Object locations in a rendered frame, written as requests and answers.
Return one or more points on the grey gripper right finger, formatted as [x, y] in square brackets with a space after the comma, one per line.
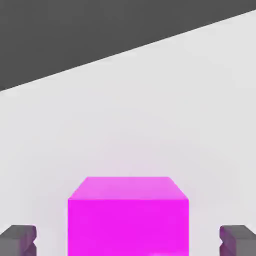
[240, 242]

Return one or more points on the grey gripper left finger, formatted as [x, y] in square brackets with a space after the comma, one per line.
[16, 241]

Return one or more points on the small magenta cube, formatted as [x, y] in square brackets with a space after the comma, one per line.
[128, 224]

